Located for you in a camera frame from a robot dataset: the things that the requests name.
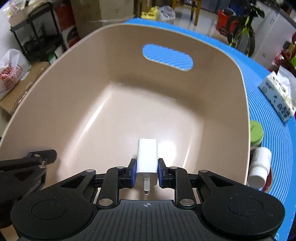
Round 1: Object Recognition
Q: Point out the white USB charger plug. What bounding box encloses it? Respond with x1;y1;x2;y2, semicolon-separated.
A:
136;138;158;195

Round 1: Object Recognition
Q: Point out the white pill bottle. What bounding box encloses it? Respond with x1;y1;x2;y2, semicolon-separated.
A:
247;147;271;189

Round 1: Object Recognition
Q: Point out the beige plastic storage bin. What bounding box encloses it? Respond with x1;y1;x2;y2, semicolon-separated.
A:
1;24;250;186

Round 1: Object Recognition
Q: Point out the flat brown cardboard box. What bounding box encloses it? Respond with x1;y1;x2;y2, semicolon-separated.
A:
1;62;50;116

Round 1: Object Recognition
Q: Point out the blue silicone baking mat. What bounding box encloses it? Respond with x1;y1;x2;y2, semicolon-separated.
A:
127;18;295;240

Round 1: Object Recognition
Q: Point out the white red plastic bag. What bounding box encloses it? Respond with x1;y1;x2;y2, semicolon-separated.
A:
0;49;31;100

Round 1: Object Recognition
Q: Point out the white tissue pack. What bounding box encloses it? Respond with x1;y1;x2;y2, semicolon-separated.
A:
258;66;295;123

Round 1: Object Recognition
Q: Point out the black metal shelf rack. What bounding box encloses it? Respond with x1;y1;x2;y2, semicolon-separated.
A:
8;1;66;62

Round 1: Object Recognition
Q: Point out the green black bicycle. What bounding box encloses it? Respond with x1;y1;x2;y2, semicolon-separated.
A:
219;4;265;57

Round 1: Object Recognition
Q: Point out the large wrapped cardboard box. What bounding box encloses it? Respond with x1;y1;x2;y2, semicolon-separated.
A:
71;0;134;39

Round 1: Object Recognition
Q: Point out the clear plastic bag on floor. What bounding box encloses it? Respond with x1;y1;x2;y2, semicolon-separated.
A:
158;6;176;24

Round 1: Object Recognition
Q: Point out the yellow plastic jug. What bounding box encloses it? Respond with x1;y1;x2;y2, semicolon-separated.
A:
140;6;159;21

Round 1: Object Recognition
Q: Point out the white chest freezer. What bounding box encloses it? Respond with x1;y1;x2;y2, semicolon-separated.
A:
251;6;295;69

